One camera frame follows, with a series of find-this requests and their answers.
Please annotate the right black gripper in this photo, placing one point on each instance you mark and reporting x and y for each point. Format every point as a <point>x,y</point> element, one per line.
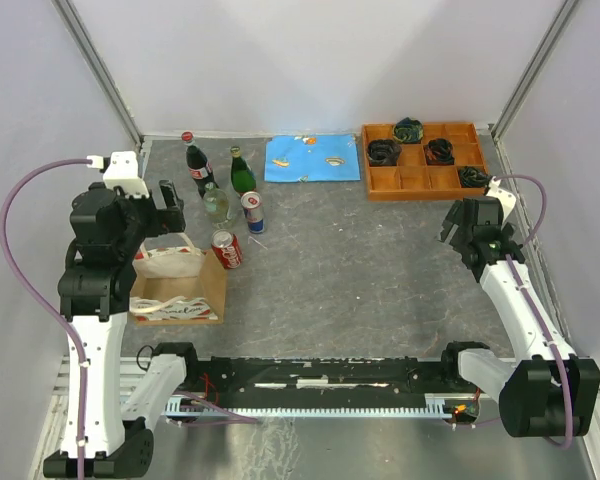
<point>453,217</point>

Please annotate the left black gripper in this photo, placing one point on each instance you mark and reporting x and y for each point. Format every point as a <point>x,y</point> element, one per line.
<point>169,219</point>

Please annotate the clear glass soda bottle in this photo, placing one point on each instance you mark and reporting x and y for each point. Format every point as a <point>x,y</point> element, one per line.
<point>218,207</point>

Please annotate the glass cola bottle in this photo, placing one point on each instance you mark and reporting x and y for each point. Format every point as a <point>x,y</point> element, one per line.
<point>198,164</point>

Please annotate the watermelon print canvas bag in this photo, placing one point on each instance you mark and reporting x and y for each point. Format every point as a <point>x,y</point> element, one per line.
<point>178,285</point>

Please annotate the green glass bottle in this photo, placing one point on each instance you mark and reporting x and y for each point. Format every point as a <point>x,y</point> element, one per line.
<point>242,177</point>

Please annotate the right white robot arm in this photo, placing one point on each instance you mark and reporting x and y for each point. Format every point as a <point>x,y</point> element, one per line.
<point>548,391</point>

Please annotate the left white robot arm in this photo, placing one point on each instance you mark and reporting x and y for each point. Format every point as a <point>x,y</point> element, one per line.
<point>106,437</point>

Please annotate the rolled dark sock right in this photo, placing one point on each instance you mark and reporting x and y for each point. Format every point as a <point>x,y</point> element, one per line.
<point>473,177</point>

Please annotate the rolled dark sock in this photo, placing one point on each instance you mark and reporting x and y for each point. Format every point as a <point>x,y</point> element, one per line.
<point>473,177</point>
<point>408,131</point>

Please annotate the orange compartment tray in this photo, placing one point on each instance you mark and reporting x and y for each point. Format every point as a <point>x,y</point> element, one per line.
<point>414,176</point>

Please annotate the red cola can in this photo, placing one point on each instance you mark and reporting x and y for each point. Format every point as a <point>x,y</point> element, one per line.
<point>226,247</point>

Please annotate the rolled black sock middle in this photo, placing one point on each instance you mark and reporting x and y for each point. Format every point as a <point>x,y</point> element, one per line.
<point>439,152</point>

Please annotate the rolled black sock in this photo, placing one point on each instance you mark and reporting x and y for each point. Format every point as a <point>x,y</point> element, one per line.
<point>383,153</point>
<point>439,152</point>

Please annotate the blue silver energy drink can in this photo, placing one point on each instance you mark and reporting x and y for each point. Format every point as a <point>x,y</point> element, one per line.
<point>251,203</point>

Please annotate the rolled black sock left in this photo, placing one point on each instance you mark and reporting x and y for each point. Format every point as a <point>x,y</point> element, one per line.
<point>383,153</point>

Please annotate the rolled dark sock top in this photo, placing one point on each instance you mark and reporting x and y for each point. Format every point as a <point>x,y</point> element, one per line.
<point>408,131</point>

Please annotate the blue printed cloth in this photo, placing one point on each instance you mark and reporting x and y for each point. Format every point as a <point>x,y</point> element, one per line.
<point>312,158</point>

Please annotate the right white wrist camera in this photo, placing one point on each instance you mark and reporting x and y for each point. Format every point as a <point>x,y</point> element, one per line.
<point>506,198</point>

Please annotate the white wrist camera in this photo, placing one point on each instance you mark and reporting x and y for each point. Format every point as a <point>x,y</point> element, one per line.
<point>120,170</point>
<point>506,198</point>

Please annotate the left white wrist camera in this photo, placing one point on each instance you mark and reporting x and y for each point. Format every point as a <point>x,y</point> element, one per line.
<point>120,170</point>

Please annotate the right aluminium frame post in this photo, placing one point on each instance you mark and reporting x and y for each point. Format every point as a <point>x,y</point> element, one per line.
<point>542,53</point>

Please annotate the aluminium frame post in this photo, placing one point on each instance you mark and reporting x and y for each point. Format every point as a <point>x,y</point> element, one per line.
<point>542,53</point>
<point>69,15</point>

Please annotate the light blue cable duct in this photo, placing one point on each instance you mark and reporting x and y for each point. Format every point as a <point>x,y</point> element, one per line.
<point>433,409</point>

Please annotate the left aluminium frame post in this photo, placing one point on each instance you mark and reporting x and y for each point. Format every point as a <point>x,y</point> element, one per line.
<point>69,15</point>

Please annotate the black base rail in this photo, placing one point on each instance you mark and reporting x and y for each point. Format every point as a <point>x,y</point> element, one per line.
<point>323,383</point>

